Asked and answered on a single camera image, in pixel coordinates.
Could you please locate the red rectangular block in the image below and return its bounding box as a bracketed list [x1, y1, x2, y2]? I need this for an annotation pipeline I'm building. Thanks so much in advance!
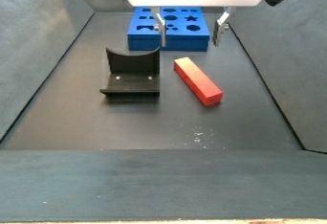
[174, 57, 223, 106]

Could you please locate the blue shape sorting board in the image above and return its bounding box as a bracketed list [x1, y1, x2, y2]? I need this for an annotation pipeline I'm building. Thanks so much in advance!
[128, 7, 210, 52]

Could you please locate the black curved fixture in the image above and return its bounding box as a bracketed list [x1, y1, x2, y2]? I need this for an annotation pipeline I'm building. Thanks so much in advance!
[100, 49, 160, 96]

